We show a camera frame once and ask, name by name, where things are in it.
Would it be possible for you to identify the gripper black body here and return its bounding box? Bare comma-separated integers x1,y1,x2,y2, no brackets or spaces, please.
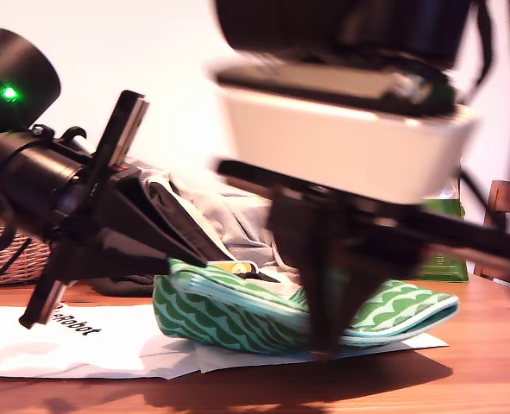
19,90,149,329

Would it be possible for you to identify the green wave-patterned zip pouch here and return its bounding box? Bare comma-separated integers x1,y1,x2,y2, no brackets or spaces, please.
152,257,461,355

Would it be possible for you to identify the orange LeRobot card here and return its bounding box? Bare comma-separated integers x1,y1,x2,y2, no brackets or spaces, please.
206,260,260,277

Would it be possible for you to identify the grey hoodie with beige lining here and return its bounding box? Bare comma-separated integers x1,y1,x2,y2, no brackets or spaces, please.
137,159,307,288

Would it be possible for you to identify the silver green Canagan bag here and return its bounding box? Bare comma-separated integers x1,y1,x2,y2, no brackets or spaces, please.
418,176,470,285

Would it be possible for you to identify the large white paper sheet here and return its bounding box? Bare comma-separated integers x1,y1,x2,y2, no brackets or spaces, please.
0,304,204,380

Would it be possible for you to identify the small printed paper sheet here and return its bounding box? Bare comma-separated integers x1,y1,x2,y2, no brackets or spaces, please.
193,330,450,374

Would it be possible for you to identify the wicker basket with handle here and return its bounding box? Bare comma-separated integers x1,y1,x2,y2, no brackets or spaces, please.
0,219,53,287

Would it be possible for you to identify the black trailing arm cable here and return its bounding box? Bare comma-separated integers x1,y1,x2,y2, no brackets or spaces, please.
0,239,34,298

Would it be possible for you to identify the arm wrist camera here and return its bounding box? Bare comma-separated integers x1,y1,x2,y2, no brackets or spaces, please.
209,58,480,206

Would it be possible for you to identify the thick black braided cable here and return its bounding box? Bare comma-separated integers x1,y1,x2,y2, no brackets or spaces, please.
469,0,497,94

